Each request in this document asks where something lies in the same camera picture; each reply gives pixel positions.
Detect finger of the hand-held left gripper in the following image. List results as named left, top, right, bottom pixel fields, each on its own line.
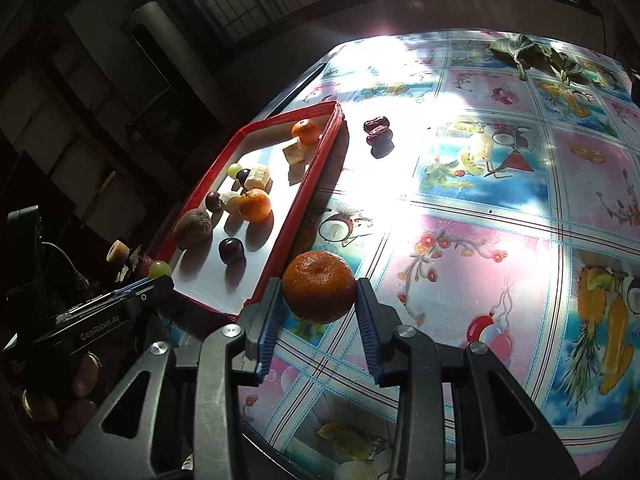
left=112, top=275, right=176, bottom=318

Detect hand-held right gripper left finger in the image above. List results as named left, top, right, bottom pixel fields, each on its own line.
left=65, top=276, right=286, bottom=480

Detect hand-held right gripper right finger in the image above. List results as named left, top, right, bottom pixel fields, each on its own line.
left=355, top=277, right=581, bottom=480

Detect red rimmed white tray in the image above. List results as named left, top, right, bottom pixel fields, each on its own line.
left=150, top=100, right=348, bottom=318

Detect orange tangerine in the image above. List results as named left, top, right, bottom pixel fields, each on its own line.
left=291, top=118, right=321, bottom=146
left=238, top=188, right=273, bottom=223
left=282, top=250, right=357, bottom=325

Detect person's left hand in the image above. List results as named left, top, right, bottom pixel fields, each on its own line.
left=22, top=352, right=103, bottom=436

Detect fruit print plastic tablecloth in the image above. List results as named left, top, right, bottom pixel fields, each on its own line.
left=235, top=30, right=640, bottom=480

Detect white cylindrical pipe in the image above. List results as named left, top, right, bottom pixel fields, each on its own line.
left=125, top=2, right=226, bottom=111

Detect green leafy sprig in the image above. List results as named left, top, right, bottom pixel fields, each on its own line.
left=490, top=34, right=583, bottom=83

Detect black cable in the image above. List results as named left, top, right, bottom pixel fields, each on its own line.
left=40, top=241, right=93, bottom=293

